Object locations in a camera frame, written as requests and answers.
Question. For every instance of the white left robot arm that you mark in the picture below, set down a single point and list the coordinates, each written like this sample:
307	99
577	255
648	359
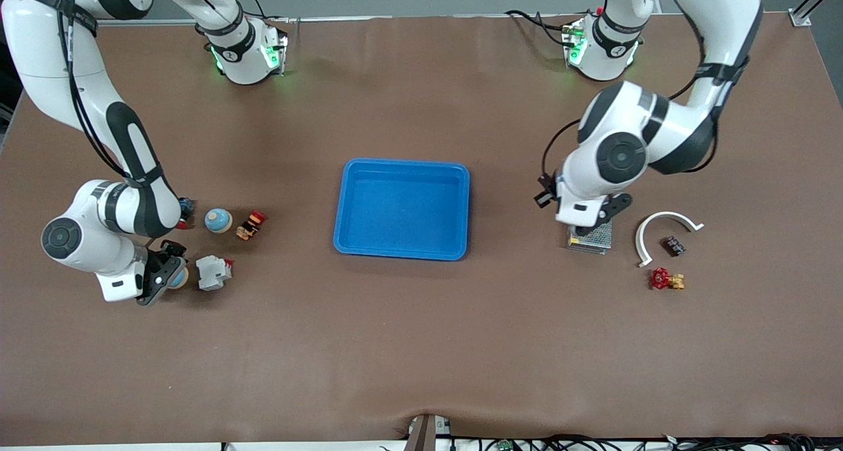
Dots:
718	29

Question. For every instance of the white curved plastic clip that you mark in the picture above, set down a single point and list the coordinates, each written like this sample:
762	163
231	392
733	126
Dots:
668	214

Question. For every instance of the metal table clamp bracket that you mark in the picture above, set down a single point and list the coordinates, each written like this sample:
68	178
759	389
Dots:
425	434

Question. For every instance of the aluminium frame corner bracket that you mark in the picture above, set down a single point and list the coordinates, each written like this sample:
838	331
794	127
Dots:
800	18

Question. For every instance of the blue plastic tray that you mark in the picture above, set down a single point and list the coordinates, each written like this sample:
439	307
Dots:
395	240

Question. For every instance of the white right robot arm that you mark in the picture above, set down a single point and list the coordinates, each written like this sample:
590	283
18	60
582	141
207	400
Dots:
66	43

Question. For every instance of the white circuit breaker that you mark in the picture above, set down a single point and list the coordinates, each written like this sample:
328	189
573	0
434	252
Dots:
212	272

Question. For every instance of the blue dome call bell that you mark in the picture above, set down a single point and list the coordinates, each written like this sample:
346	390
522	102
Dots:
218	220
180	280

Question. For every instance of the brown table cover mat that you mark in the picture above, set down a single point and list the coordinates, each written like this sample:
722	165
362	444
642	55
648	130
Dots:
421	339

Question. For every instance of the metal mesh power supply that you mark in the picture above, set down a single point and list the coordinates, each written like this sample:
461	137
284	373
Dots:
593	241

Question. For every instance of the red orange emergency stop button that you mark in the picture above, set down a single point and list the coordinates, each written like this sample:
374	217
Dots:
251	224

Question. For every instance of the red push button blue base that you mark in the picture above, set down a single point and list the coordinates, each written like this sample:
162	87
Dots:
186	207

